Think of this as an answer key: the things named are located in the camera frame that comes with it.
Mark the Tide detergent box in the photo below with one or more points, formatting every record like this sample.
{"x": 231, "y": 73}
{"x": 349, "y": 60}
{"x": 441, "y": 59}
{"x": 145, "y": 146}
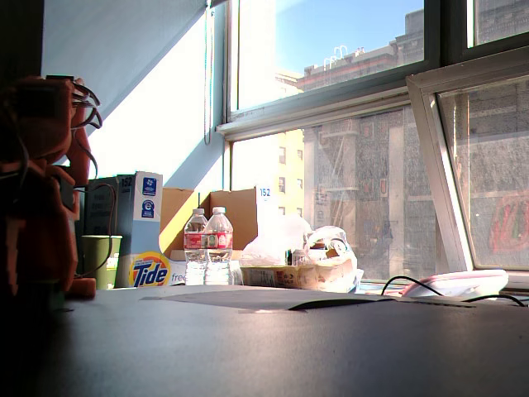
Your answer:
{"x": 144, "y": 235}

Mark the white carton blue 152 print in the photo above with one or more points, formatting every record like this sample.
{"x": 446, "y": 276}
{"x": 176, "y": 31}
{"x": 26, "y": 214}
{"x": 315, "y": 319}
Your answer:
{"x": 265, "y": 192}

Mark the white plastic bag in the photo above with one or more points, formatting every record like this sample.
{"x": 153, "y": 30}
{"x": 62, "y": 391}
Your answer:
{"x": 273, "y": 244}
{"x": 349, "y": 264}

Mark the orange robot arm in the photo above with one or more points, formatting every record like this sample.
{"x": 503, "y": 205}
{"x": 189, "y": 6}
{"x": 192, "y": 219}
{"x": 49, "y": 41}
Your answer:
{"x": 37, "y": 231}

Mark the clear water bottle red label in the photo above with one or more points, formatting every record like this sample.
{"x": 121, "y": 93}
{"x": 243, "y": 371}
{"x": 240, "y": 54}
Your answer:
{"x": 219, "y": 248}
{"x": 193, "y": 248}

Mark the white leaning window frame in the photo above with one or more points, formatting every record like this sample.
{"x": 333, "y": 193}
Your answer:
{"x": 438, "y": 165}

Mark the green cup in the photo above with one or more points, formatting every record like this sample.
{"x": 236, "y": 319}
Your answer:
{"x": 97, "y": 256}

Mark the grey paper sheet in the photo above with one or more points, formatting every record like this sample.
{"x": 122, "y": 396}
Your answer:
{"x": 248, "y": 298}

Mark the printed cardboard tray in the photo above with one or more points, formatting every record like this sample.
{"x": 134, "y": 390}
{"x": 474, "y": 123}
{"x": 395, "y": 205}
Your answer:
{"x": 289, "y": 276}

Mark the brown cardboard box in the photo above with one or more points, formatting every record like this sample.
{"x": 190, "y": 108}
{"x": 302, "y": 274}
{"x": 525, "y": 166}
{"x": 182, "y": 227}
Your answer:
{"x": 235, "y": 215}

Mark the pink and white flat device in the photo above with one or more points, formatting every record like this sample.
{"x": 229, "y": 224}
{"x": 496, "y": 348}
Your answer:
{"x": 454, "y": 282}

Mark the small glass jar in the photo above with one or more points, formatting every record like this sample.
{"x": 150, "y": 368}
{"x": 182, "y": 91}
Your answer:
{"x": 299, "y": 257}

